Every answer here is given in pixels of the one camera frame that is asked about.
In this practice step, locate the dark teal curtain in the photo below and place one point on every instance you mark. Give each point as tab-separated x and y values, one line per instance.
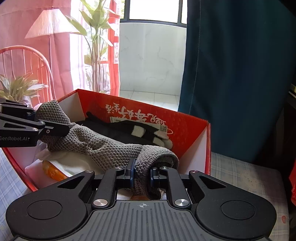
239	62

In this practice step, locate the red strawberry cardboard box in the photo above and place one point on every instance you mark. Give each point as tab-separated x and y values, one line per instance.
190	135

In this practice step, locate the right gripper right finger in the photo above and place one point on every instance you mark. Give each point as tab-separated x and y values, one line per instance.
174	184

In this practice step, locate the white cloth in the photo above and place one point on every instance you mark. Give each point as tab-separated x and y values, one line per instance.
69	163

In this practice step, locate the grey knitted towel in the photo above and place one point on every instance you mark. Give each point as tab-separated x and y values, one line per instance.
107	153

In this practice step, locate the red plastic bag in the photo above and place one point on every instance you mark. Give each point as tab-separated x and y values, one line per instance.
292	179

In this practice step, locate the orange floral pouch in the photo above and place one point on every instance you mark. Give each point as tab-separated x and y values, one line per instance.
53	172

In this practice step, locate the plaid tablecloth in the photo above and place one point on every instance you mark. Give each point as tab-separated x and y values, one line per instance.
264	182

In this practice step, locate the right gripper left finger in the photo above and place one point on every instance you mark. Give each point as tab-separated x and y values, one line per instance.
110	182

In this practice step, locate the black grey glove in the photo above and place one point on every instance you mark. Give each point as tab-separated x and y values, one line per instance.
128	131

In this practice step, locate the pink printed backdrop curtain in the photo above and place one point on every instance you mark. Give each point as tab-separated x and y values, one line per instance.
64	45

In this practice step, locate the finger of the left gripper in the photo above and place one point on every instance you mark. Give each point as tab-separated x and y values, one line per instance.
17	109
46	127

